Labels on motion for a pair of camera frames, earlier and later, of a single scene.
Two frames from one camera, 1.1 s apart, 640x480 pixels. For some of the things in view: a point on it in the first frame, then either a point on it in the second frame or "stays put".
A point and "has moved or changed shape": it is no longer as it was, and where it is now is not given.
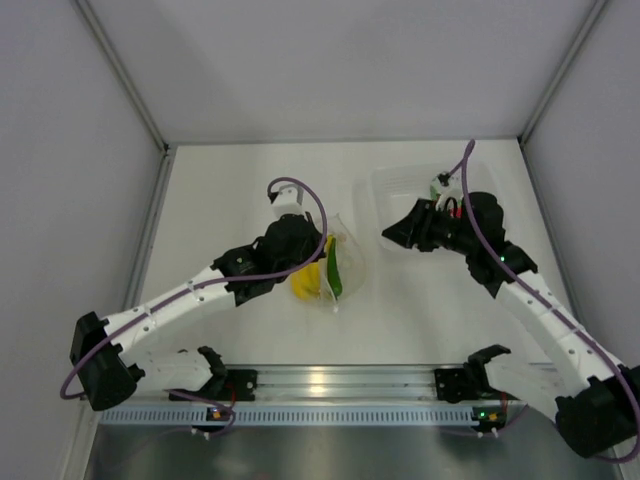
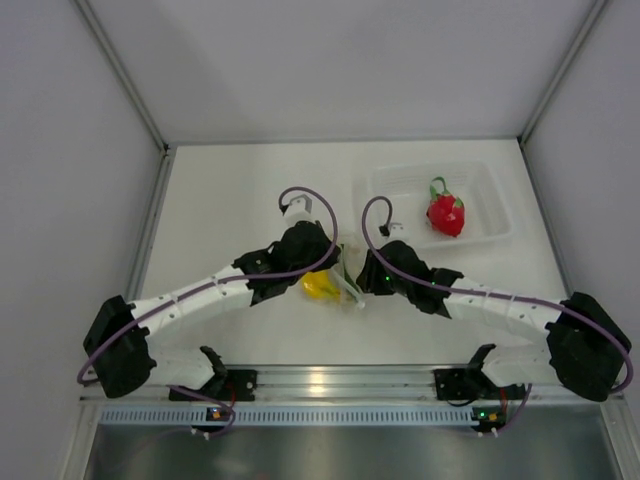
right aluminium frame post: x=561 y=68 stays put
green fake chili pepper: x=334 y=276 → x=349 y=279
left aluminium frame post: x=125 y=74 stays put
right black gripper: x=416 y=227 → x=369 y=279
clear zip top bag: x=339 y=274 has moved or changed shape
